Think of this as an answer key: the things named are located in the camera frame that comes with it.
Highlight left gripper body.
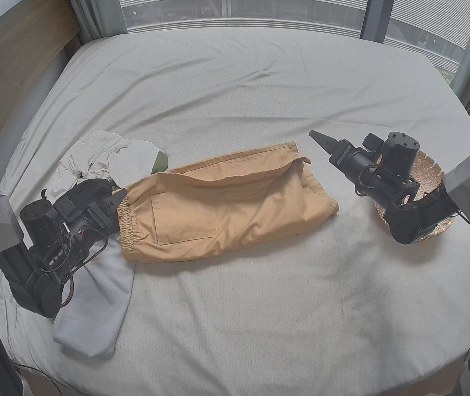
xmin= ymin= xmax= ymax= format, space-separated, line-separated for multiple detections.
xmin=69 ymin=197 xmax=120 ymax=241

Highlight bed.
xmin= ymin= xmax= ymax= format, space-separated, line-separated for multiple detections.
xmin=0 ymin=0 xmax=470 ymax=387

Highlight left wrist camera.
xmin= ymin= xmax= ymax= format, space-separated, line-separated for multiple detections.
xmin=54 ymin=196 xmax=82 ymax=222

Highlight white garment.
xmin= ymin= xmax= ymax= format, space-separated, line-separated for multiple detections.
xmin=46 ymin=130 xmax=159 ymax=199

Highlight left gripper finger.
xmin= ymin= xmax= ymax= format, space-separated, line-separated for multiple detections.
xmin=110 ymin=190 xmax=129 ymax=211

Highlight pale grey garment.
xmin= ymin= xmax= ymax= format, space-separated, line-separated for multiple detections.
xmin=53 ymin=233 xmax=137 ymax=361

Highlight round woven basket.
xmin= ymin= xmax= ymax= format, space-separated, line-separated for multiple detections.
xmin=373 ymin=150 xmax=459 ymax=243

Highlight black garment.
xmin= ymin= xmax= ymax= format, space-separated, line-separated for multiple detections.
xmin=41 ymin=179 xmax=126 ymax=238

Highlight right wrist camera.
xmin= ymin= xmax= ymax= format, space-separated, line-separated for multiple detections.
xmin=362 ymin=133 xmax=385 ymax=154

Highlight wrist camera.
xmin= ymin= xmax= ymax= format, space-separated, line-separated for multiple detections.
xmin=362 ymin=133 xmax=385 ymax=154
xmin=54 ymin=196 xmax=82 ymax=222

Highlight tan shorts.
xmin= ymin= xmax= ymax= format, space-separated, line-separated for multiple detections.
xmin=116 ymin=141 xmax=339 ymax=265

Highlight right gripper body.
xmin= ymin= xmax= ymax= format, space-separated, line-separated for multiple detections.
xmin=328 ymin=138 xmax=385 ymax=191

